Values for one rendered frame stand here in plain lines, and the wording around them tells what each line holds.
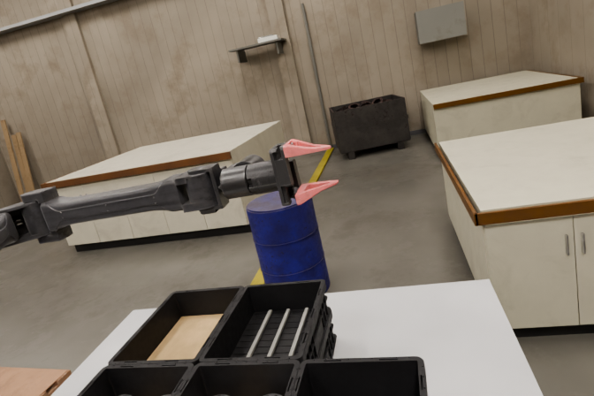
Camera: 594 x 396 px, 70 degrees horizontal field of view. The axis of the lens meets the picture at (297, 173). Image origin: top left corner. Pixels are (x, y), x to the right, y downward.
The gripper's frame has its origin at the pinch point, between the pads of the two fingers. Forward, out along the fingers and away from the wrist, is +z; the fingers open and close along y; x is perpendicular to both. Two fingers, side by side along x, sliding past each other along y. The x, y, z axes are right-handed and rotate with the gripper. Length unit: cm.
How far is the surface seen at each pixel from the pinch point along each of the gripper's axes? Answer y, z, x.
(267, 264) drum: 108, -94, -196
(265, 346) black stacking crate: 62, -39, -38
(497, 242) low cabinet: 86, 50, -140
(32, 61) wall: -179, -718, -745
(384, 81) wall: 29, 5, -748
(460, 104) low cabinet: 67, 97, -524
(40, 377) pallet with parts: 125, -225, -112
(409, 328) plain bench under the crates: 75, 4, -61
